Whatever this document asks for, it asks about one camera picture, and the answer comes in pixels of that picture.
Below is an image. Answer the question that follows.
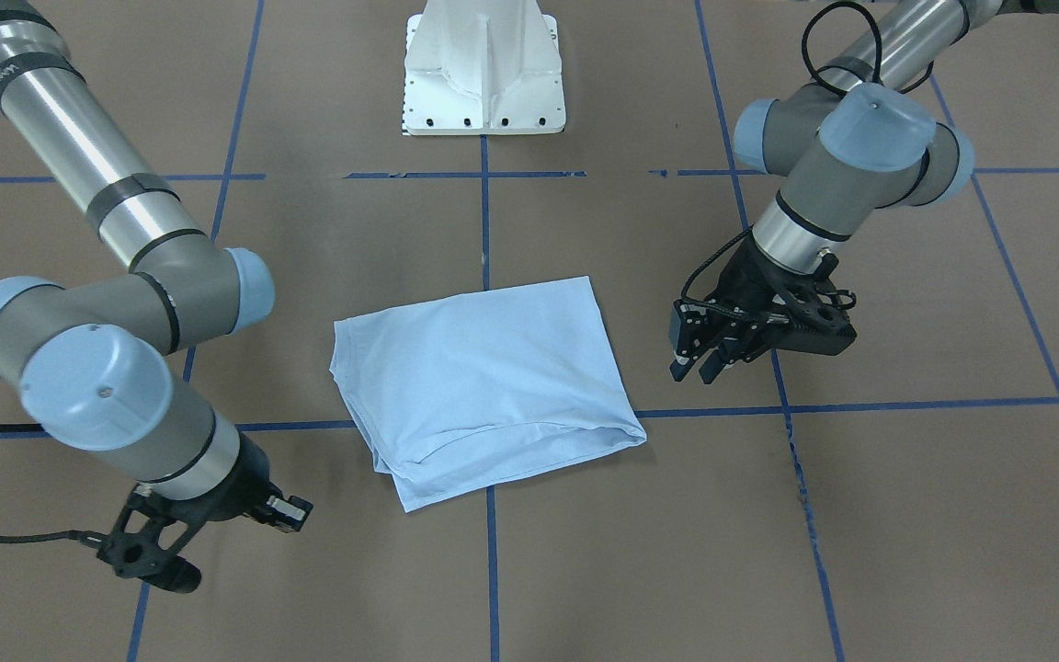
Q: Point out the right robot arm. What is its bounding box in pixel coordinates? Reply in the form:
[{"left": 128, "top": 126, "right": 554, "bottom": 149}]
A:
[{"left": 0, "top": 1, "right": 312, "bottom": 531}]

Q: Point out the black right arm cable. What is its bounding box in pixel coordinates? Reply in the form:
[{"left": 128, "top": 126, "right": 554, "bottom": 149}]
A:
[{"left": 0, "top": 421, "right": 108, "bottom": 551}]

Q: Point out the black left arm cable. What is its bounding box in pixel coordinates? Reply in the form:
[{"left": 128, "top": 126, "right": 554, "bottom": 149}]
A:
[{"left": 679, "top": 0, "right": 935, "bottom": 304}]

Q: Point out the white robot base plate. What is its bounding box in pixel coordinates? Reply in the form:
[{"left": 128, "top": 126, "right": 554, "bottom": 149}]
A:
[{"left": 401, "top": 1, "right": 567, "bottom": 137}]

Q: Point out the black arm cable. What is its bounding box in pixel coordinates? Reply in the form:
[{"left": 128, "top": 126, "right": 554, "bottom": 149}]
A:
[
  {"left": 0, "top": 421, "right": 108, "bottom": 551},
  {"left": 679, "top": 0, "right": 935, "bottom": 304}
]

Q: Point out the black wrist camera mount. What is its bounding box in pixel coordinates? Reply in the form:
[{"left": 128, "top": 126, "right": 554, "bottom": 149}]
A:
[
  {"left": 769, "top": 250, "right": 857, "bottom": 356},
  {"left": 96, "top": 485, "right": 207, "bottom": 594}
]

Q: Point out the light blue t-shirt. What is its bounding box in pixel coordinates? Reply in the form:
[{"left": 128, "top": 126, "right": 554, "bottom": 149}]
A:
[{"left": 329, "top": 276, "right": 647, "bottom": 514}]

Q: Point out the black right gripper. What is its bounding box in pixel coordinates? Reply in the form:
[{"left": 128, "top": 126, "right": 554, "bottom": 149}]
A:
[{"left": 185, "top": 433, "right": 313, "bottom": 533}]

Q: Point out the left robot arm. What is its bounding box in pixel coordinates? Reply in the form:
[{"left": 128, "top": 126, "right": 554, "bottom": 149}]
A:
[{"left": 669, "top": 1, "right": 1059, "bottom": 382}]

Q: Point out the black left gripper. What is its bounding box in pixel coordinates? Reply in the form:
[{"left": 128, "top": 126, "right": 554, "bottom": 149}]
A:
[{"left": 669, "top": 237, "right": 838, "bottom": 384}]

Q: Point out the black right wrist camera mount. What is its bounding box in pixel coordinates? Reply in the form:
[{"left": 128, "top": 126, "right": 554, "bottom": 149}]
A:
[{"left": 96, "top": 485, "right": 207, "bottom": 594}]

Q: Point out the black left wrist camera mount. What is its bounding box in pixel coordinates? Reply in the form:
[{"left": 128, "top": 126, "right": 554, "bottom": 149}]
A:
[{"left": 769, "top": 250, "right": 857, "bottom": 356}]

